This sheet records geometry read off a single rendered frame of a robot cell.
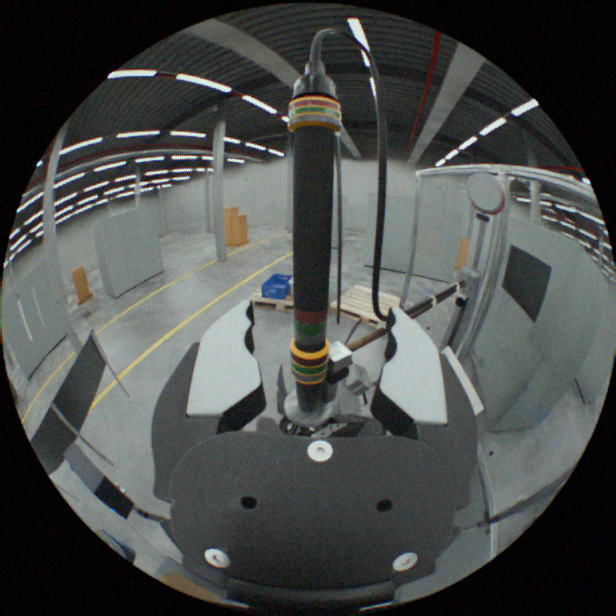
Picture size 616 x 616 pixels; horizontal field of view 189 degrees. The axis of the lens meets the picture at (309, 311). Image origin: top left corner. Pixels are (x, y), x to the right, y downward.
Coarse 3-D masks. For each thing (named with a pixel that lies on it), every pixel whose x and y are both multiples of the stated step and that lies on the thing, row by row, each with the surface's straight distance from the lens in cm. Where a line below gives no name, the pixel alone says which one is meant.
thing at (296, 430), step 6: (282, 420) 62; (288, 420) 60; (330, 420) 63; (336, 420) 63; (282, 426) 62; (294, 426) 56; (300, 426) 54; (318, 426) 57; (324, 426) 58; (282, 432) 60; (288, 432) 59; (294, 432) 56; (300, 432) 53; (312, 432) 55
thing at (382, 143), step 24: (312, 48) 26; (360, 48) 34; (384, 120) 26; (384, 144) 25; (384, 168) 24; (384, 192) 24; (384, 216) 24; (456, 288) 61; (408, 312) 37; (384, 336) 33
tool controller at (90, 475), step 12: (72, 444) 97; (72, 456) 93; (84, 456) 88; (72, 468) 90; (84, 468) 85; (96, 468) 81; (84, 480) 82; (96, 480) 79; (108, 480) 79; (96, 492) 78; (108, 492) 81; (120, 492) 84; (108, 504) 83; (120, 504) 86; (132, 504) 90
